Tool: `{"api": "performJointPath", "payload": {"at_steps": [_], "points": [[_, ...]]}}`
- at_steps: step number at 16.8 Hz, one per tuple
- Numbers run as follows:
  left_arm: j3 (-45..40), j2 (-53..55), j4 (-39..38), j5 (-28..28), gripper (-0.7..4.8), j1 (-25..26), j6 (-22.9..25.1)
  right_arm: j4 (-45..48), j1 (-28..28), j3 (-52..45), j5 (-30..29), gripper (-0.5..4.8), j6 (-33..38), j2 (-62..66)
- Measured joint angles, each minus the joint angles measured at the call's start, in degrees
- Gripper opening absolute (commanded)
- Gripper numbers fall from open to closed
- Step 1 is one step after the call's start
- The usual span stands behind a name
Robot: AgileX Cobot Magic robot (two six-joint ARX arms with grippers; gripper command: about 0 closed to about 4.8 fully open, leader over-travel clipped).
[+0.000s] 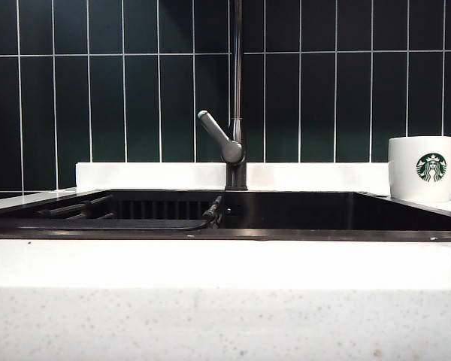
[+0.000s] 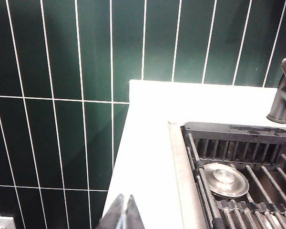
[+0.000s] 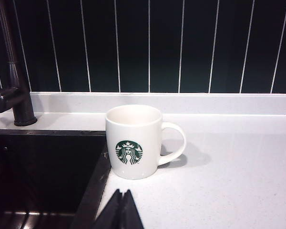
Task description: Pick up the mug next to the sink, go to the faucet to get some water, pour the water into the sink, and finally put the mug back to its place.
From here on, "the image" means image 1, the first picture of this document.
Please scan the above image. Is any black sink basin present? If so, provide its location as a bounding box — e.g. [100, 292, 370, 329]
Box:
[0, 189, 451, 241]

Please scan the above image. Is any dark metal tall faucet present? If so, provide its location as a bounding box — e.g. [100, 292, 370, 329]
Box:
[223, 0, 248, 191]

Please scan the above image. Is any gray faucet lever handle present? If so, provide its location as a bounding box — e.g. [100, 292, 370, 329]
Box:
[197, 110, 246, 165]

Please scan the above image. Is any black knurled sink fitting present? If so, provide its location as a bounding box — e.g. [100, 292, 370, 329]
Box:
[201, 194, 227, 229]

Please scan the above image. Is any black sink drain rack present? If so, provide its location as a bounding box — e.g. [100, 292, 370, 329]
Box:
[18, 195, 211, 231]

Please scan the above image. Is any white Starbucks logo mug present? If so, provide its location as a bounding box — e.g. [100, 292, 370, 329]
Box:
[388, 136, 451, 203]

